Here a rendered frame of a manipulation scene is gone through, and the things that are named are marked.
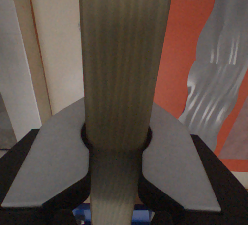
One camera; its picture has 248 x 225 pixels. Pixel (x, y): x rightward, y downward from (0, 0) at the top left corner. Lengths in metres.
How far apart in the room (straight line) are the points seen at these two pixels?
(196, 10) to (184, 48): 0.04
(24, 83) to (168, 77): 0.17
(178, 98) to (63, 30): 0.17
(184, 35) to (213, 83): 0.07
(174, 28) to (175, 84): 0.07
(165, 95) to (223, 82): 0.07
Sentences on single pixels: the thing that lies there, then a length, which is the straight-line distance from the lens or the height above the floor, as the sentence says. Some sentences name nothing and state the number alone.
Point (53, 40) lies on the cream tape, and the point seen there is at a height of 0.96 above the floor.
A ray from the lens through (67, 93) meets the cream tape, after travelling 0.25.
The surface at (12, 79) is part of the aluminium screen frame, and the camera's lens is 0.22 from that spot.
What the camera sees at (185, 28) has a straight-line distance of 0.22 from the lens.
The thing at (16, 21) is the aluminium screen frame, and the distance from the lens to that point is 0.20.
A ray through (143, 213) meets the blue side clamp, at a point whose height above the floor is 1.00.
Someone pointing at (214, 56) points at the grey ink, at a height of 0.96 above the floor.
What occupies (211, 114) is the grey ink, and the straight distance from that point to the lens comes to 0.28.
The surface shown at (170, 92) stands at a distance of 0.25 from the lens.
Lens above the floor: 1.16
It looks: 59 degrees down
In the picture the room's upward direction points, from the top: 178 degrees clockwise
